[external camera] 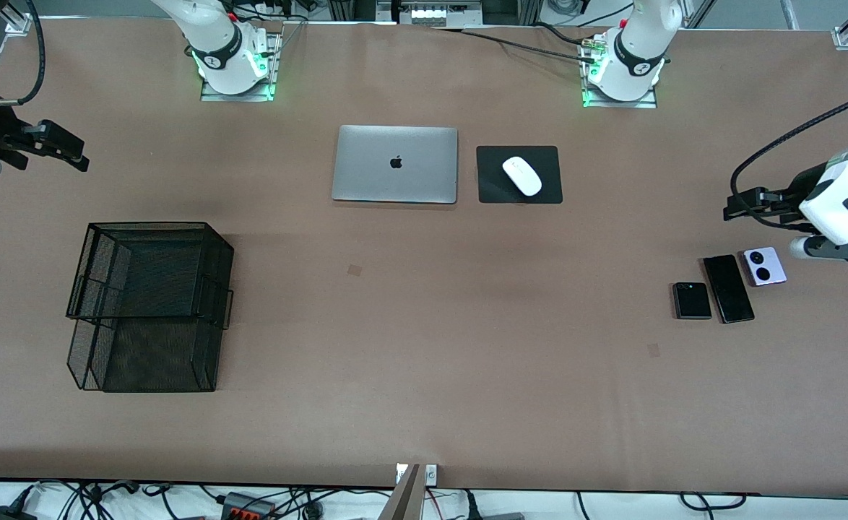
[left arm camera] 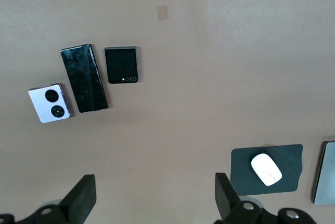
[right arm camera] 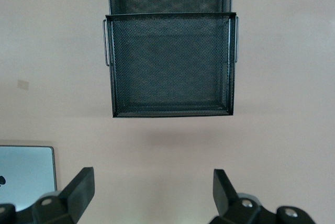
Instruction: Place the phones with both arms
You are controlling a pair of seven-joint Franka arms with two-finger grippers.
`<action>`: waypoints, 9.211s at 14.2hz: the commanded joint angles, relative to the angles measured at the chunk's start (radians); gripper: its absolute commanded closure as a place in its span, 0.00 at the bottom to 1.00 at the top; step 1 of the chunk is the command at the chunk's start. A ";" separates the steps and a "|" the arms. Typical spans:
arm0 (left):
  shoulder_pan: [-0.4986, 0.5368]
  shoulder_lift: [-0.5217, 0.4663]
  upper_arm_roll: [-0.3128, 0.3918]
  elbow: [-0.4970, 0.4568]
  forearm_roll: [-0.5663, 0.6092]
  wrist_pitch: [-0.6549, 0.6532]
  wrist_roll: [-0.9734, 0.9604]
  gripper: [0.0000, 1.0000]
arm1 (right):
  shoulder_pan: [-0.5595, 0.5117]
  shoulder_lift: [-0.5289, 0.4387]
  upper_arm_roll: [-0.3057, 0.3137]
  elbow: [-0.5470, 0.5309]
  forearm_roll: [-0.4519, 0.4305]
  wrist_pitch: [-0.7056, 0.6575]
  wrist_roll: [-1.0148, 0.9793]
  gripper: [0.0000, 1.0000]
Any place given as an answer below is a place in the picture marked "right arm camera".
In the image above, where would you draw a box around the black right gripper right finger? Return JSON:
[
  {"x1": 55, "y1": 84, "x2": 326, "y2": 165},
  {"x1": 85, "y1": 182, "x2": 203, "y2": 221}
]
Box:
[{"x1": 210, "y1": 169, "x2": 315, "y2": 224}]

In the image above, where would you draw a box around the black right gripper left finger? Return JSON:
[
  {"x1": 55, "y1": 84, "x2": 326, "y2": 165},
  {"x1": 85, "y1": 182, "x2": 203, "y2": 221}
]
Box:
[{"x1": 0, "y1": 166, "x2": 95, "y2": 224}]

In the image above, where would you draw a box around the silver closed laptop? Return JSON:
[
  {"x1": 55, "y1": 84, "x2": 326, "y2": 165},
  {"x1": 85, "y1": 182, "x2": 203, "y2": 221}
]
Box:
[{"x1": 0, "y1": 145, "x2": 58, "y2": 211}]

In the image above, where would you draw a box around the brown tape patch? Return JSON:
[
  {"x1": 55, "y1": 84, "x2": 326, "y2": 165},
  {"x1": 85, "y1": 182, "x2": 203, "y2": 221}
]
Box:
[{"x1": 16, "y1": 79, "x2": 30, "y2": 91}]

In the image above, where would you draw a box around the black mesh two-tier tray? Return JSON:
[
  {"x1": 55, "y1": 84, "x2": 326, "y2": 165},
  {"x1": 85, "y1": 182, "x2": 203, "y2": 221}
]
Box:
[{"x1": 101, "y1": 0, "x2": 239, "y2": 119}]

